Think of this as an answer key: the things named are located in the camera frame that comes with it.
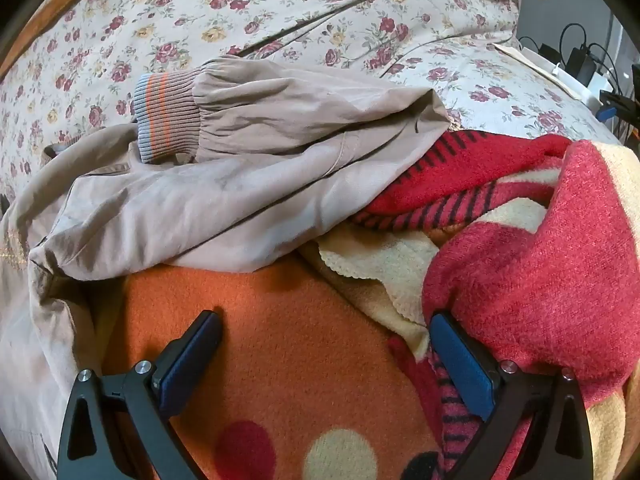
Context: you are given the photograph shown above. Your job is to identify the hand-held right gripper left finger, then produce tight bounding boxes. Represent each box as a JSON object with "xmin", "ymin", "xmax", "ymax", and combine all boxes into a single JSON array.
[{"xmin": 56, "ymin": 310, "xmax": 224, "ymax": 480}]

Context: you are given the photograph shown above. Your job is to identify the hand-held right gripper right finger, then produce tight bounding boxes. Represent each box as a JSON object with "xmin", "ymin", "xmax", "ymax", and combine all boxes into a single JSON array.
[{"xmin": 429, "ymin": 311, "xmax": 596, "ymax": 480}]

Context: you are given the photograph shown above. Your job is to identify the beige jacket with ribbed cuffs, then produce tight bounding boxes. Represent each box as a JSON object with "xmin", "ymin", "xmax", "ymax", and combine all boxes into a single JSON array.
[{"xmin": 0, "ymin": 55, "xmax": 463, "ymax": 480}]

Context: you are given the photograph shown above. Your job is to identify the orange red printed blanket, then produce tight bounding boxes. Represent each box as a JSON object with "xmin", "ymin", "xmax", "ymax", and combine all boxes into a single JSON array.
[{"xmin": 90, "ymin": 127, "xmax": 640, "ymax": 480}]

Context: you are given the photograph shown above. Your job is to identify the white power strip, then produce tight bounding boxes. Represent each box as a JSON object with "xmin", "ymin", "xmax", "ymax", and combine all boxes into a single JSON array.
[{"xmin": 550, "ymin": 60, "xmax": 611, "ymax": 108}]

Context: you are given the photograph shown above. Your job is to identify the black power adapter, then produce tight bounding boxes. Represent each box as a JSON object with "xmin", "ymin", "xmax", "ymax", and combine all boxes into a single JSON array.
[{"xmin": 565, "ymin": 46, "xmax": 599, "ymax": 86}]

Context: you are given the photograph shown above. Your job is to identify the floral bed sheet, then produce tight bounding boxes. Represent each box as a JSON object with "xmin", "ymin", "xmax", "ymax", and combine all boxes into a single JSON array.
[{"xmin": 0, "ymin": 0, "xmax": 621, "ymax": 206}]

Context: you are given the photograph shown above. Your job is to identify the black cables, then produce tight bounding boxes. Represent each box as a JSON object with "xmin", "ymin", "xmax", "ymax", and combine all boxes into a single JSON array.
[{"xmin": 517, "ymin": 22, "xmax": 640, "ymax": 136}]

